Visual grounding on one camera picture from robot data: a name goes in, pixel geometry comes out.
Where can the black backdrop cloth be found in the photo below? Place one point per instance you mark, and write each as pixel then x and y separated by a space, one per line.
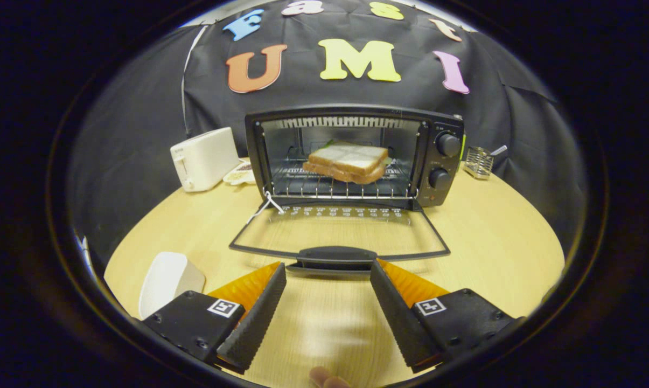
pixel 141 134

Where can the white snack dish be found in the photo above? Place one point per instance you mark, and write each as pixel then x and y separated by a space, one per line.
pixel 241 173

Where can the toast sandwich with lettuce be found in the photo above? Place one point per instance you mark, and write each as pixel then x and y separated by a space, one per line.
pixel 351 159

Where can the white pop-up toaster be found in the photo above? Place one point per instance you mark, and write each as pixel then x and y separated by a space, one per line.
pixel 206 159

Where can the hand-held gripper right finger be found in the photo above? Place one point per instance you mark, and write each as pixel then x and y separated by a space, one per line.
pixel 397 318

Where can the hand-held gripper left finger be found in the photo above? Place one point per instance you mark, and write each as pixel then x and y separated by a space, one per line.
pixel 257 318

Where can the metal spoon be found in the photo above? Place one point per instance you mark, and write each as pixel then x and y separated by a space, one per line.
pixel 500 150

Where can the white plate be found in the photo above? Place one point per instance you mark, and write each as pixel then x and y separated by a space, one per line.
pixel 168 280

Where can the black toaster oven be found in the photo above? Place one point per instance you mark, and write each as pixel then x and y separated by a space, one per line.
pixel 440 161

